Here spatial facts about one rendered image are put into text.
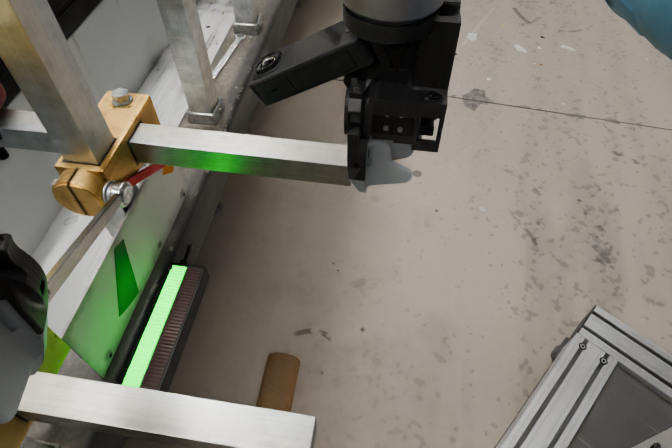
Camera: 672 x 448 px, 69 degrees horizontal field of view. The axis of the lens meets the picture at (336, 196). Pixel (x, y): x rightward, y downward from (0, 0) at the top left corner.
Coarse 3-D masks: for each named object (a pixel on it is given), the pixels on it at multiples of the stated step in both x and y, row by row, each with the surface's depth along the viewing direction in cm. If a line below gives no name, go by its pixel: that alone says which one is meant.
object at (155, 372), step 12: (192, 276) 58; (180, 288) 57; (192, 288) 57; (180, 300) 56; (180, 312) 55; (168, 324) 54; (180, 324) 54; (168, 336) 53; (156, 348) 52; (168, 348) 52; (156, 360) 51; (168, 360) 51; (156, 372) 50; (144, 384) 50; (156, 384) 50
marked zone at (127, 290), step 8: (120, 248) 50; (120, 256) 51; (128, 256) 52; (120, 264) 51; (128, 264) 52; (120, 272) 51; (128, 272) 53; (120, 280) 51; (128, 280) 53; (120, 288) 51; (128, 288) 53; (136, 288) 55; (120, 296) 51; (128, 296) 53; (120, 304) 52; (128, 304) 53; (120, 312) 52
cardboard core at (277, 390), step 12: (276, 360) 114; (288, 360) 115; (264, 372) 115; (276, 372) 113; (288, 372) 113; (264, 384) 112; (276, 384) 111; (288, 384) 112; (264, 396) 110; (276, 396) 109; (288, 396) 111; (276, 408) 108; (288, 408) 110
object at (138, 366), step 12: (168, 276) 58; (180, 276) 58; (168, 288) 57; (168, 300) 56; (156, 312) 55; (168, 312) 55; (156, 324) 54; (144, 336) 53; (156, 336) 53; (144, 348) 52; (132, 360) 51; (144, 360) 51; (132, 372) 50; (144, 372) 50; (132, 384) 50
